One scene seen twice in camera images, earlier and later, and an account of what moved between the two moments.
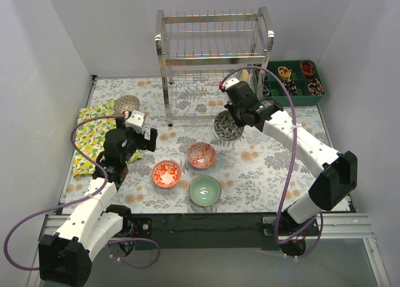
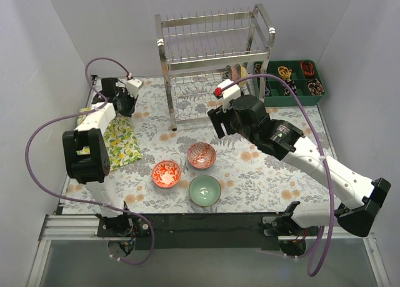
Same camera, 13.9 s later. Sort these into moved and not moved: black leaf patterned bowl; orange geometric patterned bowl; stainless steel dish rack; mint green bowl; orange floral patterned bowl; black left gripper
Moved: black left gripper; black leaf patterned bowl
Not moved: orange floral patterned bowl; stainless steel dish rack; mint green bowl; orange geometric patterned bowl
